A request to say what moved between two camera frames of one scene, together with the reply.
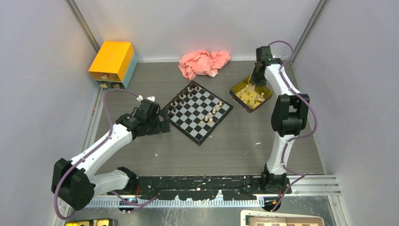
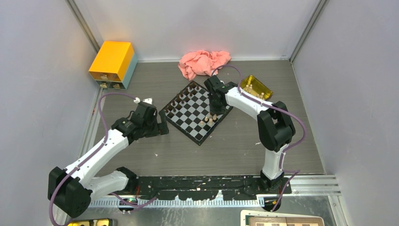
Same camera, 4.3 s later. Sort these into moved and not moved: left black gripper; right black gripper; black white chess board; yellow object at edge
Moved: right black gripper
Not moved: black white chess board; left black gripper; yellow object at edge
